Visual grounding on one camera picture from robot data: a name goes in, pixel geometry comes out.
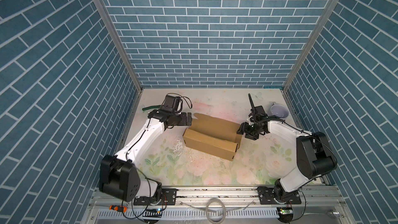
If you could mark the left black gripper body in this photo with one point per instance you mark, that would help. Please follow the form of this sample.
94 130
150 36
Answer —
181 118

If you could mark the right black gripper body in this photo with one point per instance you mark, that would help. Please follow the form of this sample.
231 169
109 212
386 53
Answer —
250 130

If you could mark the brown cardboard box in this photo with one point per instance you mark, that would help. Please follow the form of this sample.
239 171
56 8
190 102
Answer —
214 136

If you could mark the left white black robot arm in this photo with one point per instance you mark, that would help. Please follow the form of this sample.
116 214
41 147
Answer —
119 173

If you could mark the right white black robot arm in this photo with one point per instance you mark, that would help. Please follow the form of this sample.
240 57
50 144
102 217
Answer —
314 157

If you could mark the orange black screwdriver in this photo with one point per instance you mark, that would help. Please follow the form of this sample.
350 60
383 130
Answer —
118 208

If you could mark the green handled pliers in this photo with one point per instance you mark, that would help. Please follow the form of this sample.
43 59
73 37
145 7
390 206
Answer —
154 107

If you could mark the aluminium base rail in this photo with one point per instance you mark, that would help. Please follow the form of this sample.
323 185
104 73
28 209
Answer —
318 204

